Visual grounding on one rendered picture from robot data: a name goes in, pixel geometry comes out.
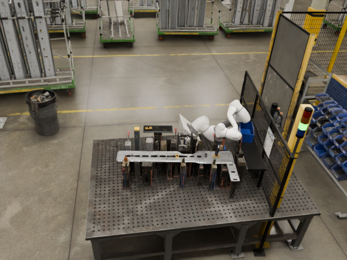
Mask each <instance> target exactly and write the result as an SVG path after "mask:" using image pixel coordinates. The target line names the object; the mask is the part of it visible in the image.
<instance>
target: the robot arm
mask: <svg viewBox="0 0 347 260"><path fill-rule="evenodd" d="M233 114H234V116H232V115H233ZM227 117H228V119H227V120H225V121H223V122H222V123H219V124H218V125H216V126H215V125H213V126H210V125H209V123H210V121H209V119H208V118H207V117H206V116H201V117H199V118H197V119H196V120H195V121H194V122H193V123H192V124H188V123H187V126H188V127H189V129H190V132H193V134H194V135H196V136H197V137H198V134H197V133H198V132H201V133H202V134H203V135H204V136H205V137H206V138H207V139H208V140H209V141H214V136H213V134H215V143H216V147H215V148H216V150H215V156H218V153H219V149H220V147H219V146H220V144H221V142H222V140H223V137H226V138H228V139H231V140H240V139H241V137H242V134H241V133H240V132H239V130H238V125H237V122H243V123H247V122H249V121H250V115H249V113H248V111H247V110H246V109H245V108H244V107H243V106H242V105H241V104H240V101H239V100H234V101H233V102H231V104H230V105H229V108H228V112H227ZM230 126H233V128H231V129H227V128H228V127H230Z"/></svg>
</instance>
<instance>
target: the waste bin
mask: <svg viewBox="0 0 347 260"><path fill-rule="evenodd" d="M25 100H26V104H27V105H28V111H29V114H30V116H31V117H32V118H33V120H34V123H35V126H36V129H37V132H38V133H39V134H40V135H43V136H49V135H53V134H55V133H56V132H58V131H59V122H58V116H57V98H56V93H55V92H54V91H51V90H47V89H37V90H33V91H30V92H29V93H27V94H26V95H25Z"/></svg>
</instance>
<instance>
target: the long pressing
mask: <svg viewBox="0 0 347 260"><path fill-rule="evenodd" d="M205 153H207V157H205V156H204V154H205ZM132 154H133V156H131V157H127V158H128V160H129V162H142V161H152V162H170V163H180V162H181V161H182V157H179V158H175V157H167V156H175V155H176V154H179V156H187V157H185V162H186V163H198V164H212V160H213V158H216V164H233V163H234V160H233V156H232V153H231V152H230V151H219V153H218V155H220V157H213V155H215V151H197V152H196V153H194V154H182V153H180V152H178V151H118V153H117V158H116V161H118V162H122V161H123V160H124V157H125V155H132ZM134 155H139V156H140V157H134ZM143 155H148V156H149V157H143ZM152 155H156V156H157V157H151V156H152ZM160 156H166V157H160ZM190 156H194V157H190ZM197 156H201V157H197Z"/></svg>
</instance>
